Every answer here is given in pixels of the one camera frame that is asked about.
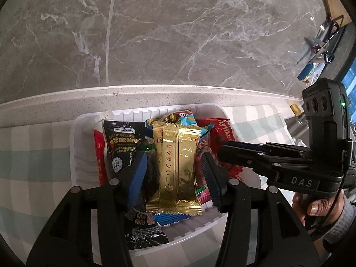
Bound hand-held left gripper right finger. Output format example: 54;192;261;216
202;152;320;267

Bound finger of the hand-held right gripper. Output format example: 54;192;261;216
230;141;312;157
217;141;281;185

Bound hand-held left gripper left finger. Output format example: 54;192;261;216
26;152;148;267

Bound green seed packet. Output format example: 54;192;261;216
138;138;160;205

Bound pink snack packet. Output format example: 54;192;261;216
195;185;214;208

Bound red chocolate packet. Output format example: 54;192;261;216
196;118;245;182

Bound black sesame snack packet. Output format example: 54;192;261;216
102;120;140;173

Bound gold wafer packet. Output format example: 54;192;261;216
145;118;202;216

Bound white and red snack packet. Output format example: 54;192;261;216
93;111;112;187

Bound blue roll cake packet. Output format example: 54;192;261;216
152;212;192;226

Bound white plastic tray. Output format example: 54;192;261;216
69;104;262;257

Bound light blue chip packet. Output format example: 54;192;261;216
145;108;215;145

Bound person's right forearm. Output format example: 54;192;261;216
320;195;356;253

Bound person's right hand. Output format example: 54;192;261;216
292;192;348;229

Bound blue holder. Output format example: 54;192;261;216
297;63;323;81

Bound metal kitchen scissors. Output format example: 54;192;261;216
296;15;341;64

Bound checkered tablecloth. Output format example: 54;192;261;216
0;104;309;267

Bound wooden shelf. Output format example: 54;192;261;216
317;0;354;27

